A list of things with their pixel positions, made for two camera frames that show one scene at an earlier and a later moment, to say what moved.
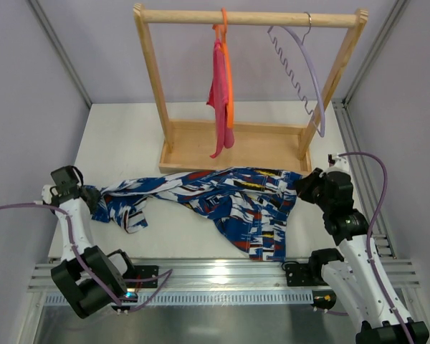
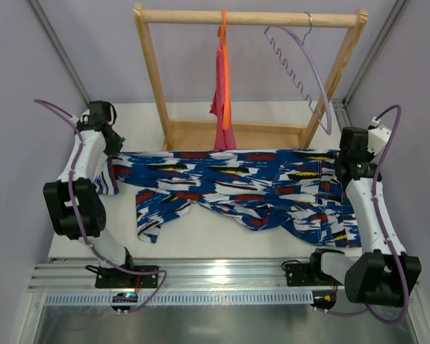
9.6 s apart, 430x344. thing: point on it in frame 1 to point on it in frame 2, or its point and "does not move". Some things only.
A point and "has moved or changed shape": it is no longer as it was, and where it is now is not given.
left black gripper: (92, 197) to (115, 145)
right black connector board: (323, 299) does not move
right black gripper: (306, 185) to (342, 170)
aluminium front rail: (232, 275) does not move
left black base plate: (142, 271) does not move
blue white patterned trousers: (244, 207) has moved or changed shape
